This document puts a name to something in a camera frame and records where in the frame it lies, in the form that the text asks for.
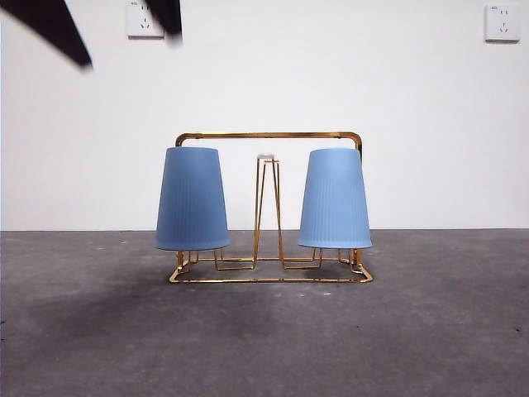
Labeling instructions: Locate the blue ribbed plastic cup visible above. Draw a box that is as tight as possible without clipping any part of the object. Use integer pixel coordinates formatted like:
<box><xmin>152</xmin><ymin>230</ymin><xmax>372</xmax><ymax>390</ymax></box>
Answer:
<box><xmin>297</xmin><ymin>147</ymin><xmax>374</xmax><ymax>251</ymax></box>
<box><xmin>154</xmin><ymin>146</ymin><xmax>231</xmax><ymax>252</ymax></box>

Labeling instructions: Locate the white wall power socket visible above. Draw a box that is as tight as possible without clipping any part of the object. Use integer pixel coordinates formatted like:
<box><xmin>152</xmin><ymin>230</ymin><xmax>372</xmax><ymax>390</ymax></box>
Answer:
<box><xmin>484</xmin><ymin>4</ymin><xmax>521</xmax><ymax>44</ymax></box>
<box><xmin>126</xmin><ymin>0</ymin><xmax>165</xmax><ymax>41</ymax></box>

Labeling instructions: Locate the gold wire cup rack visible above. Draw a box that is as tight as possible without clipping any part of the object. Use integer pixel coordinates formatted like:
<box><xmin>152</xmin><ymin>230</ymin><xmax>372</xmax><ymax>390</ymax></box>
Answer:
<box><xmin>168</xmin><ymin>131</ymin><xmax>375</xmax><ymax>285</ymax></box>

